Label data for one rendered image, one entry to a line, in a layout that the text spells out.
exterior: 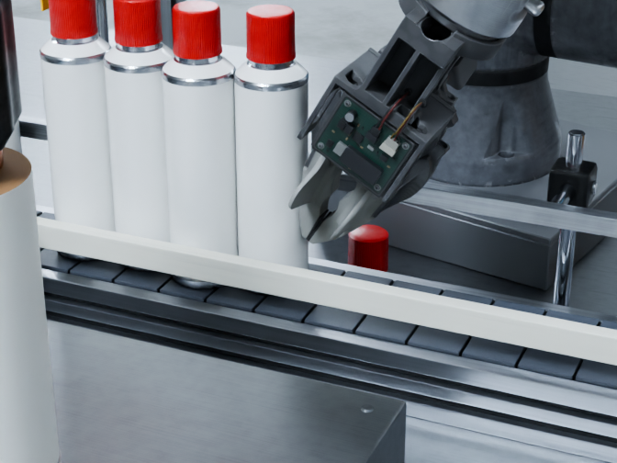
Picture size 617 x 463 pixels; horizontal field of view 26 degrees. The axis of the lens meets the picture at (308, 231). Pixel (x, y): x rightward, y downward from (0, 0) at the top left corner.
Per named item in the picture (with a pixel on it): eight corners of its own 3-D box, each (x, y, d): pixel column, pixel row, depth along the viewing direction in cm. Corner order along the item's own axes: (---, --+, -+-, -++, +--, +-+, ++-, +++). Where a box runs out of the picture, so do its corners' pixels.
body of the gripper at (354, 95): (287, 142, 85) (379, -8, 79) (338, 100, 92) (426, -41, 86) (384, 213, 85) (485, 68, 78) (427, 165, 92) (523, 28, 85)
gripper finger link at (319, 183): (245, 238, 92) (308, 139, 87) (281, 206, 97) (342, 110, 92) (282, 265, 91) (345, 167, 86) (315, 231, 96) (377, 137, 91)
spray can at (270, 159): (224, 283, 98) (216, 12, 90) (266, 257, 102) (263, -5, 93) (281, 302, 96) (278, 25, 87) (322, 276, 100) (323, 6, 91)
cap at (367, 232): (353, 255, 114) (354, 220, 112) (392, 261, 113) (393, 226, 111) (342, 273, 111) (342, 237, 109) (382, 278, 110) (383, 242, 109)
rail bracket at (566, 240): (519, 367, 97) (534, 157, 90) (544, 322, 103) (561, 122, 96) (562, 377, 96) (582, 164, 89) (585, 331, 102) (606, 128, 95)
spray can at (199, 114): (171, 290, 97) (157, 17, 89) (171, 259, 102) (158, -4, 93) (241, 287, 98) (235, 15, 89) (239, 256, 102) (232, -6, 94)
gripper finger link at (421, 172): (336, 191, 92) (398, 96, 87) (345, 182, 94) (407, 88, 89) (390, 231, 92) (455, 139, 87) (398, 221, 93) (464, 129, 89)
